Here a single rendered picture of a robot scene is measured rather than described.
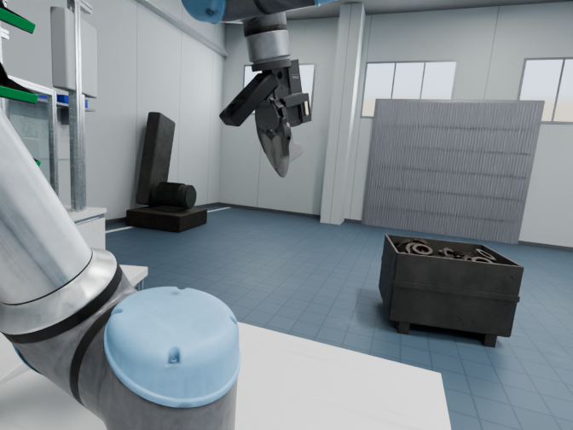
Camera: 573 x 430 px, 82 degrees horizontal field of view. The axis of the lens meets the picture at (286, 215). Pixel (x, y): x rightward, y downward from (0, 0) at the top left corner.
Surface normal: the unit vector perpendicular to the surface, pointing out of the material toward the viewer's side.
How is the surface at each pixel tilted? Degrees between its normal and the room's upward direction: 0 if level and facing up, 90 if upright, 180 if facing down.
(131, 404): 90
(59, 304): 61
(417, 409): 0
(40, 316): 67
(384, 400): 0
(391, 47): 90
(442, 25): 90
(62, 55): 90
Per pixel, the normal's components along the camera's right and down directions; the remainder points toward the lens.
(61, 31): 0.00, 0.15
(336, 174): -0.33, 0.12
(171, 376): 0.26, 0.12
